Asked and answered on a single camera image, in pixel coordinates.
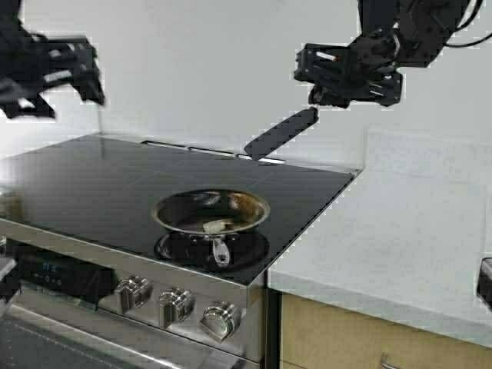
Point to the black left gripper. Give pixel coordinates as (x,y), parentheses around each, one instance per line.
(32,63)

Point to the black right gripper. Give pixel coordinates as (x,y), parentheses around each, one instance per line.
(365,70)

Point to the black spatula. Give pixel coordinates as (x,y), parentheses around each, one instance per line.
(282,133)

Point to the raw shrimp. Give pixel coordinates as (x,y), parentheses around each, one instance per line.
(217,226)

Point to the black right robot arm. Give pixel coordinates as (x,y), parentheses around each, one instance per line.
(423,28)

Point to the stainless steel stove range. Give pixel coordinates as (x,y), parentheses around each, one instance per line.
(76,218)

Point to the black object at right edge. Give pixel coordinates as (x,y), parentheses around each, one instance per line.
(484,284)

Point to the left steel stove knob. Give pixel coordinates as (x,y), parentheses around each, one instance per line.
(132,292)

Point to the steel stove knob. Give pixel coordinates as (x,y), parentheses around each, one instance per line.
(174,306)
(132,292)
(220,320)

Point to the wooden cabinet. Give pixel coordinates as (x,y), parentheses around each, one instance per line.
(316,335)

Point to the middle steel stove knob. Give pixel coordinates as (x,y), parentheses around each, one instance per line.
(174,306)

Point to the right steel stove knob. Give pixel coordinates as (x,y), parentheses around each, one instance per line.
(220,320)

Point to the steel drawer handle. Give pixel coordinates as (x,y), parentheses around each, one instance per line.
(389,361)

